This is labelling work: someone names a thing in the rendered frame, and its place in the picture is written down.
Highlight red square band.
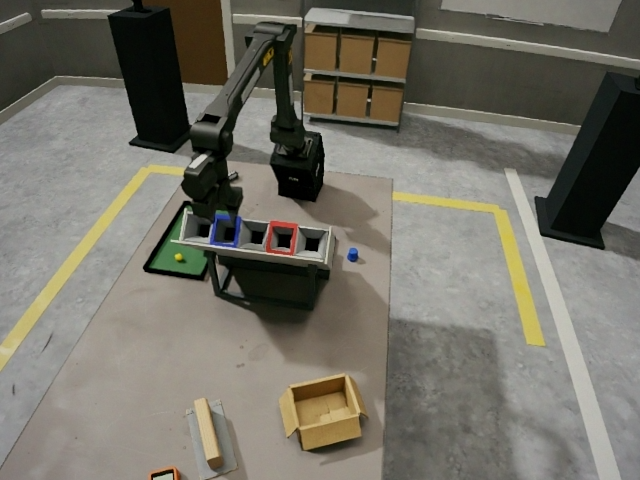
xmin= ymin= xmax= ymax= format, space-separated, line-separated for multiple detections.
xmin=266 ymin=221 xmax=298 ymax=256

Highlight blue square band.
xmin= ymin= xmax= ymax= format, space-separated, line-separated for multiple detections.
xmin=210 ymin=214 xmax=241 ymax=248

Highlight blue plug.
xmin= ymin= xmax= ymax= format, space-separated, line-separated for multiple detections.
xmin=347 ymin=248 xmax=358 ymax=262

